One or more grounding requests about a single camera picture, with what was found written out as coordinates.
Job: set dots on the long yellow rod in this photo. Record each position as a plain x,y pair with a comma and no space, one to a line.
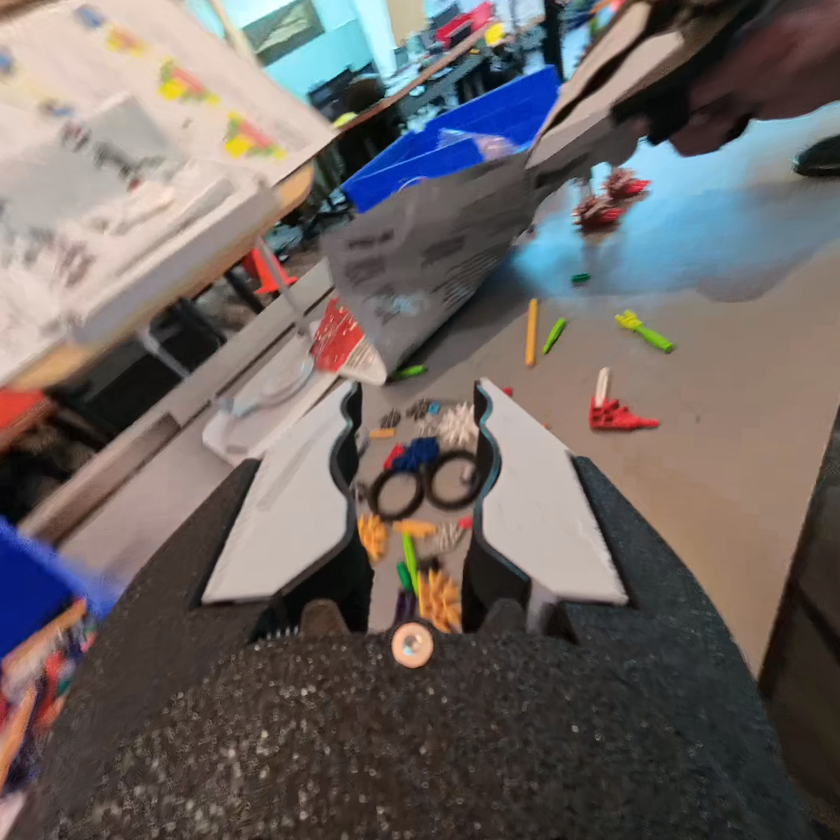
531,331

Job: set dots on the purple connector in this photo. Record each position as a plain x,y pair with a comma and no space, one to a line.
403,604

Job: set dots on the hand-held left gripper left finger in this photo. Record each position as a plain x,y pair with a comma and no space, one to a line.
289,518

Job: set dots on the short dark green rod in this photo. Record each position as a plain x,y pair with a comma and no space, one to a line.
401,576

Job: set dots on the blue snowflake connector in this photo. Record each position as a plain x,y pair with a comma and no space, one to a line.
417,453

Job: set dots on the lime green rod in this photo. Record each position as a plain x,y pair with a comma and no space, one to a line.
409,558

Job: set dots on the wooden-edged table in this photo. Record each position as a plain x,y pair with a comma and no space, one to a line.
39,367

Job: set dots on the lime rod with connector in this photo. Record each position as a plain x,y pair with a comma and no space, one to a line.
646,333

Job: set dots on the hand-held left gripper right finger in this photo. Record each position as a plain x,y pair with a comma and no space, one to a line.
544,512

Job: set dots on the blue plastic bin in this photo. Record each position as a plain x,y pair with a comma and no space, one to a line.
499,111
33,584

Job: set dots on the small light grey connector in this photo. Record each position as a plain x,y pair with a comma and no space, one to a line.
449,537

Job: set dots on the yellow fan connector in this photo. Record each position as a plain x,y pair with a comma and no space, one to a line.
373,537
438,597

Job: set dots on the printed toy packaging bag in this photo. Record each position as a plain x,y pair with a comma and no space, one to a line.
426,262

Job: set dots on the red snowflake connector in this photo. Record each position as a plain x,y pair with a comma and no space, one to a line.
627,182
596,211

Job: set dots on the dark shoe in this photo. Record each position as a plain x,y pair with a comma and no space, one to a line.
820,157

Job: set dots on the heap of mixed toy pieces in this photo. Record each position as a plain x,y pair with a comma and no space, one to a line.
33,689

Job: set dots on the red fan connector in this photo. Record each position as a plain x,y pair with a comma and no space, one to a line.
392,456

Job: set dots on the red connector with rod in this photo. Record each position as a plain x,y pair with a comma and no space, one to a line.
610,415

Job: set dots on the person's right hand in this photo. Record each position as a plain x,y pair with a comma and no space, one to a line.
774,65

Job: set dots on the dark grey snowflake connector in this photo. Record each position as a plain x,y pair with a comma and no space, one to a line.
417,409
391,418

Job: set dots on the person's black top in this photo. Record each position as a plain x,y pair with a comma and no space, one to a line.
807,623

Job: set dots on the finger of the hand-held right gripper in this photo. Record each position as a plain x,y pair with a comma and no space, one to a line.
590,131
617,52

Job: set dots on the black rubber tyre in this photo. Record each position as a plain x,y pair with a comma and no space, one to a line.
432,482
374,493

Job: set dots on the white snowflake connector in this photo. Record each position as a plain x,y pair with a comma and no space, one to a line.
459,425

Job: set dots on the orange traffic cone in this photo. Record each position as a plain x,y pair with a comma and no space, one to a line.
262,272

